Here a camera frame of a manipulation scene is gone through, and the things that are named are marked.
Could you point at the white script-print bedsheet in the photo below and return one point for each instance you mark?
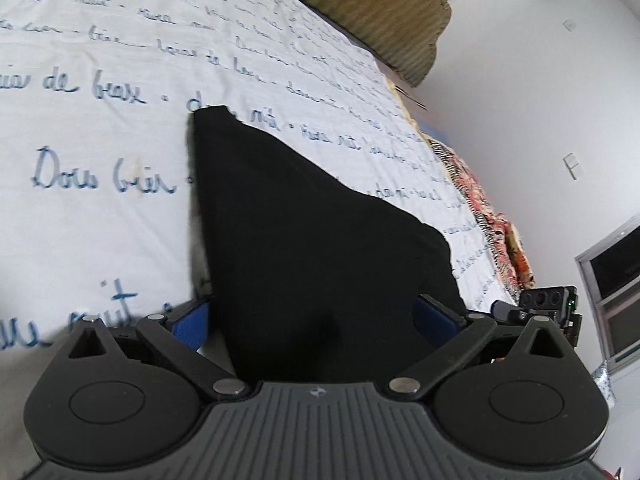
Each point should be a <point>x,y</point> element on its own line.
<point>96,96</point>

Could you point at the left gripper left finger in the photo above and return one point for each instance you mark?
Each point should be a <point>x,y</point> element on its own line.
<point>189,323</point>

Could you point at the black pants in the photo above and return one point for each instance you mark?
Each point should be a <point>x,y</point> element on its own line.
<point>312,281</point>

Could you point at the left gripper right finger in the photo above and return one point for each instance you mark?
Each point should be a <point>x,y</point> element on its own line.
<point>436,323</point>

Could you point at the floral patterned blanket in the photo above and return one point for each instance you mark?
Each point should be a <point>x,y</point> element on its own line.
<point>505,244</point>

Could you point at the dark window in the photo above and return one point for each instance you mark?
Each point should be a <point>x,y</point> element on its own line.
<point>610,272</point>

